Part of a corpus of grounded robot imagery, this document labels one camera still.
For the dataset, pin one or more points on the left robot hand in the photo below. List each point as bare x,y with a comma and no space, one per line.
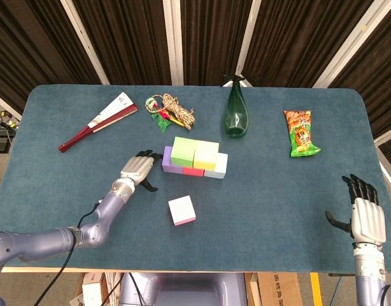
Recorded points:
136,169

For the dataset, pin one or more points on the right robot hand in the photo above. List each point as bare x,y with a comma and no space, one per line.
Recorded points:
369,224

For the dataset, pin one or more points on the purple foam cube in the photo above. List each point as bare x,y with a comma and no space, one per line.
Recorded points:
167,162

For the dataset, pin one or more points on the green foam cube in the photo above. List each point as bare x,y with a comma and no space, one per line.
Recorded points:
182,151

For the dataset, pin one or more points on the pale pink foam cube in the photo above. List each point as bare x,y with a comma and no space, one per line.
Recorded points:
181,208

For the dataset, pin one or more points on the yellow foam cube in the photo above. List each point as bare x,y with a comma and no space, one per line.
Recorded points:
206,154

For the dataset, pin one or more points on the light blue foam cube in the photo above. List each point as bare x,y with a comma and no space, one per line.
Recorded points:
220,167

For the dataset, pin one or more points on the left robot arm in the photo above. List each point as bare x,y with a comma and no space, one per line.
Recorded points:
49,242

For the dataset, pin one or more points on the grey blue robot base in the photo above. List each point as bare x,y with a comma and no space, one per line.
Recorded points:
182,287

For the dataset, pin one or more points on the colourful tassel ornament green leaves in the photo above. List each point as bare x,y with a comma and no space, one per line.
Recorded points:
162,122

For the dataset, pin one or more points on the red foam cube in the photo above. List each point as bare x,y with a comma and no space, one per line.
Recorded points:
194,172

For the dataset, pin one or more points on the folding fan dark red ribs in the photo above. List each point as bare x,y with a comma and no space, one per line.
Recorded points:
116,108

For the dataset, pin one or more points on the orange green snack bag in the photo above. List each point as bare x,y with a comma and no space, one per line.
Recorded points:
300,137

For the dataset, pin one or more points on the dark green glass bottle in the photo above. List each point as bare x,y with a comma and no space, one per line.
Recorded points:
237,121

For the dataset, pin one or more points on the brown cardboard box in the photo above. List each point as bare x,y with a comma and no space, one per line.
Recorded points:
278,290

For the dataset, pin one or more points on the blue felt table mat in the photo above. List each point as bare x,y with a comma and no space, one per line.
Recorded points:
230,242

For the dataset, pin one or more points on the white cardboard box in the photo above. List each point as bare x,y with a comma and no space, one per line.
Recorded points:
92,290

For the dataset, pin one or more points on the dark brown pleated curtain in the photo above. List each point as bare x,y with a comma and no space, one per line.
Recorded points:
135,38

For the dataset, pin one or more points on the white metal frame post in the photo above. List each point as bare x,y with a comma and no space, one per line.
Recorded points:
6,108
86,41
388,135
245,41
349,41
174,41

